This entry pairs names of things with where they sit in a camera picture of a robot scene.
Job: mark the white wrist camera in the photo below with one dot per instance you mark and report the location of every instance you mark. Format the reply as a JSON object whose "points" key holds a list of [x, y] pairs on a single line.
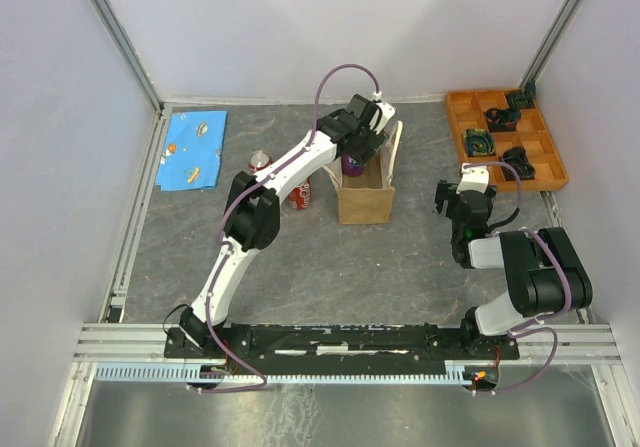
{"points": [[474, 177], [384, 112]]}

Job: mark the red soda can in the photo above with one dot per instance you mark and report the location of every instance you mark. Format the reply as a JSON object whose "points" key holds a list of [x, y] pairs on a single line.
{"points": [[259, 160], [300, 196]]}

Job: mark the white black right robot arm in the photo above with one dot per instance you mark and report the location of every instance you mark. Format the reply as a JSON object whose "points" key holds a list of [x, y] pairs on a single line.
{"points": [[544, 275]]}

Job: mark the blue cartoon print cloth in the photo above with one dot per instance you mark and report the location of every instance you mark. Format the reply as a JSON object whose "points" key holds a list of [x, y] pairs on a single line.
{"points": [[191, 156]]}

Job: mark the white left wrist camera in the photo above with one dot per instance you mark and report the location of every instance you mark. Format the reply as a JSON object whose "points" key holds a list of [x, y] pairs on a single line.
{"points": [[384, 112]]}

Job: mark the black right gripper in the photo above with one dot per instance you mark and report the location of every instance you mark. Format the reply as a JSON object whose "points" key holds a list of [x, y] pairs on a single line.
{"points": [[442, 193]]}

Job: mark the black rolled sock upper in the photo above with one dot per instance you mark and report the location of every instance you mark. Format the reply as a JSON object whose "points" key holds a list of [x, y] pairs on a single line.
{"points": [[505, 120]]}

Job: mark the aluminium frame rail front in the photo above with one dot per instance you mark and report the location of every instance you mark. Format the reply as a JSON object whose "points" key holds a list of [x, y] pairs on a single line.
{"points": [[578, 344]]}

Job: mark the aluminium frame rail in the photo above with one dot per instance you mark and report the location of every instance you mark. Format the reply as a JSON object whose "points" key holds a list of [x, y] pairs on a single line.
{"points": [[578, 344], [113, 306]]}

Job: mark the blue green rolled sock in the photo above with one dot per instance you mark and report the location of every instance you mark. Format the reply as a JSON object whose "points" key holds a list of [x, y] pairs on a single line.
{"points": [[478, 143]]}

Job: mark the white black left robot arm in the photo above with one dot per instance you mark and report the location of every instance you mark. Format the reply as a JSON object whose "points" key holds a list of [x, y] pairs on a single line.
{"points": [[251, 220]]}

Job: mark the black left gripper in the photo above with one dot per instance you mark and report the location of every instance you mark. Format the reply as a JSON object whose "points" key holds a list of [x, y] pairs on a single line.
{"points": [[375, 143]]}

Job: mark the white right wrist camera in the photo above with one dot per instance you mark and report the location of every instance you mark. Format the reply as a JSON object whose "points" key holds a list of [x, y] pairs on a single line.
{"points": [[474, 177]]}

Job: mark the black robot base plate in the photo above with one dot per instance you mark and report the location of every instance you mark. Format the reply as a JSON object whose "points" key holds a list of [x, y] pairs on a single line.
{"points": [[374, 350]]}

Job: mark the purple soda can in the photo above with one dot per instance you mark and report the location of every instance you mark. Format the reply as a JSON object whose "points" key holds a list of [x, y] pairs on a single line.
{"points": [[351, 167]]}

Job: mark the orange wooden compartment tray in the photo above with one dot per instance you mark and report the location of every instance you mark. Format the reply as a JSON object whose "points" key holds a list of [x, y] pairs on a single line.
{"points": [[466, 110]]}

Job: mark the dark rolled sock top corner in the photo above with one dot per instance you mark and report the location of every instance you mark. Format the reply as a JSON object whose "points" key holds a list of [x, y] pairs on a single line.
{"points": [[529, 90]]}

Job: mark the aluminium frame rail left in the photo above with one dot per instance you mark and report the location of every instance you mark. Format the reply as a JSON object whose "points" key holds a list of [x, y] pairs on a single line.
{"points": [[113, 306]]}

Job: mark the aluminium frame post right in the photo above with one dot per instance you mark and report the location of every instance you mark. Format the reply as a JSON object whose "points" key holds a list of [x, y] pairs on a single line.
{"points": [[551, 40]]}

